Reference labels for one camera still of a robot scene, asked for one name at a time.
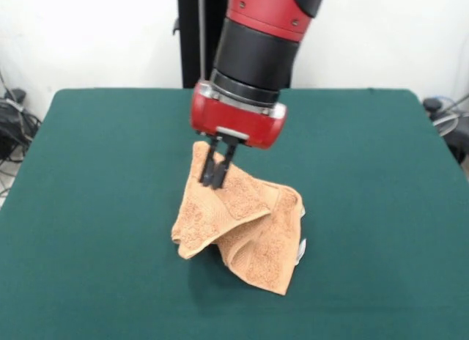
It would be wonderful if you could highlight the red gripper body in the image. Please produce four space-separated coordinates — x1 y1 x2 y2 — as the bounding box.
189 81 289 150

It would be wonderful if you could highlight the tan terry towel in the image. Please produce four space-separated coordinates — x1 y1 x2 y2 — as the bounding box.
170 140 307 297

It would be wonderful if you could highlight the black cable bundle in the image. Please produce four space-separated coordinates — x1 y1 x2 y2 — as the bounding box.
0 89 43 163

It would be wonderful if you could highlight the black and gray floor equipment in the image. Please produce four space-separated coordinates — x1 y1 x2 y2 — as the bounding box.
423 96 469 163

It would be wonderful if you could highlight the dark green table cloth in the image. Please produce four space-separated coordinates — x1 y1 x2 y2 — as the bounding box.
0 87 469 340

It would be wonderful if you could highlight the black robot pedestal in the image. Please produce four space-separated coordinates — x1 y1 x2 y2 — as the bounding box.
171 0 294 89

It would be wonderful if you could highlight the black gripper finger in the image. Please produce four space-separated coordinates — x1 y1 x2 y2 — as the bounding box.
212 141 238 190
199 134 221 189

